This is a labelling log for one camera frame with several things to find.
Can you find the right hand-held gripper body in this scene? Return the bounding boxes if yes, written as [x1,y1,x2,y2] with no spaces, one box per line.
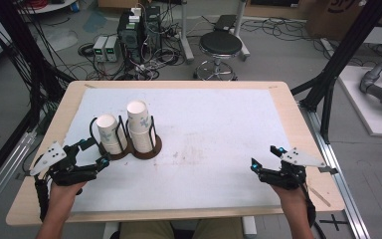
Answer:
[258,147,339,191]

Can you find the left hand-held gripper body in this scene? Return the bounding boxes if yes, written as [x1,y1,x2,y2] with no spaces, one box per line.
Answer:
[29,140,98,187]

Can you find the short stack of paper cups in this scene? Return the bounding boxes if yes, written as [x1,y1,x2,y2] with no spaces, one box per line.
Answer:
[95,114,128,155]

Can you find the black wire cup holder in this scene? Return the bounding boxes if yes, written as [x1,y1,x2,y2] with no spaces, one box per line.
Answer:
[89,114,163,161]

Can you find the tall stack of paper cups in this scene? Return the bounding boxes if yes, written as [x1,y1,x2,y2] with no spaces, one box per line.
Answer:
[126,100,157,154]

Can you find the person's right hand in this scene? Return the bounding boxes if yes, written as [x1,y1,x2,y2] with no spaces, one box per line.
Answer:
[271,184,310,214]

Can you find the person's left hand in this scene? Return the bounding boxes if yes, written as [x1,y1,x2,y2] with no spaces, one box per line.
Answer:
[48,180,88,214]

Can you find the thin wooden stick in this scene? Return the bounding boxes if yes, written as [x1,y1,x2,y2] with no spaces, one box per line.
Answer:
[307,186,332,208]

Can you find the wooden table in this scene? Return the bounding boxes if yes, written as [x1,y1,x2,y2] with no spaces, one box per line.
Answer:
[5,80,346,227]

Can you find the white table mat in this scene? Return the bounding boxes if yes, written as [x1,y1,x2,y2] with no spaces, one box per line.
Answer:
[62,87,291,214]

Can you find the white table leg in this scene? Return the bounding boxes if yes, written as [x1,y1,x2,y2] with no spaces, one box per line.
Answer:
[241,215,258,239]

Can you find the white floor board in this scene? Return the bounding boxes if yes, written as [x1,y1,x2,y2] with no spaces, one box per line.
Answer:
[337,65,382,138]

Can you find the grey power supply unit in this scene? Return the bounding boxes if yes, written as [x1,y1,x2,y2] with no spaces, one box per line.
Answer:
[104,35,122,63]
[92,35,108,63]

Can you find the person's khaki pants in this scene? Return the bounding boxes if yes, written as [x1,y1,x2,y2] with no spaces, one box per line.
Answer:
[118,217,245,239]

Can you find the black computer tower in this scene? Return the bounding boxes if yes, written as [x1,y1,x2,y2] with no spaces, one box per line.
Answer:
[116,11,144,65]

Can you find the white desk leg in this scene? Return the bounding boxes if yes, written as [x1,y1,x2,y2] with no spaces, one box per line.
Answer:
[232,0,251,63]
[178,0,196,65]

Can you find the black round stool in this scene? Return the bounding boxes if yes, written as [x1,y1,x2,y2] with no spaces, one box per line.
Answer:
[193,31,244,82]

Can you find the cardboard box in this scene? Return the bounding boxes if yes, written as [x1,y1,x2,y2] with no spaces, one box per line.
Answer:
[305,0,382,42]

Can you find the aluminium floor rail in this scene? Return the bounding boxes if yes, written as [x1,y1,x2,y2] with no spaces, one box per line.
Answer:
[0,130,38,222]
[298,105,372,239]

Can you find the black frame post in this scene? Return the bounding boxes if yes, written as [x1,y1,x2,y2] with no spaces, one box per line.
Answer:
[0,0,68,133]
[290,0,382,144]

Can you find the tangle of floor cables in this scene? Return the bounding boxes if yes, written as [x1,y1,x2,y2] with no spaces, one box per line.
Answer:
[67,6,193,82]

